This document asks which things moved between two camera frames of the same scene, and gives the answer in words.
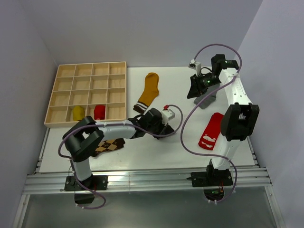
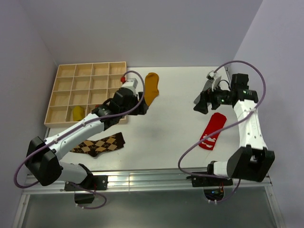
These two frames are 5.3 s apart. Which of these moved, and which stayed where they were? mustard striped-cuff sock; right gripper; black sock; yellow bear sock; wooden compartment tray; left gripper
Moved: black sock; left gripper; right gripper
Stayed: yellow bear sock; mustard striped-cuff sock; wooden compartment tray
